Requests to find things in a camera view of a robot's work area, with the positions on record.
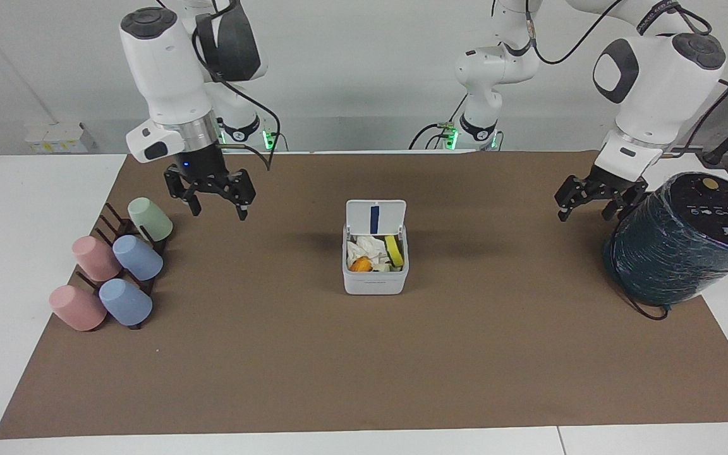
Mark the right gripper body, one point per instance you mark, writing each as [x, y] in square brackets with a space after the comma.
[201, 165]

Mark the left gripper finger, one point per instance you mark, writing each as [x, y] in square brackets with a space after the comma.
[624, 205]
[571, 193]

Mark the white box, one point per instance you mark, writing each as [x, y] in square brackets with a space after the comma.
[60, 139]

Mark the yellow sponge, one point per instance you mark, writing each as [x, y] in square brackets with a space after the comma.
[394, 251]

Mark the orange peel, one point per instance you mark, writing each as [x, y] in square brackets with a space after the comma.
[360, 265]

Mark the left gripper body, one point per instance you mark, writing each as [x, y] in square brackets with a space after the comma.
[617, 183]

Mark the dark brown cup rack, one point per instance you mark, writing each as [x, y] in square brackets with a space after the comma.
[114, 224]

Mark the dark round trash bin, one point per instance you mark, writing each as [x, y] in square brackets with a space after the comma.
[686, 246]

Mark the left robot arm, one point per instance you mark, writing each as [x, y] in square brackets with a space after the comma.
[655, 76]

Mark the blue cup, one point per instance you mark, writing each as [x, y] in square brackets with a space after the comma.
[127, 303]
[139, 258]

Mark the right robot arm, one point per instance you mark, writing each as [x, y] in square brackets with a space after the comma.
[162, 69]

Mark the crumpled white paper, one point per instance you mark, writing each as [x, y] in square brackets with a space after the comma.
[367, 248]

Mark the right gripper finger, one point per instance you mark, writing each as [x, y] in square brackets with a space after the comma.
[192, 196]
[242, 189]

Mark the small white lidded bin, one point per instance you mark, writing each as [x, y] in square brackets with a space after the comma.
[373, 281]

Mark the green cup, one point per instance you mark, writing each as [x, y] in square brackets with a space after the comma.
[152, 220]

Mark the pink cup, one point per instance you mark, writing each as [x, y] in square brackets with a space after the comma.
[95, 259]
[76, 308]

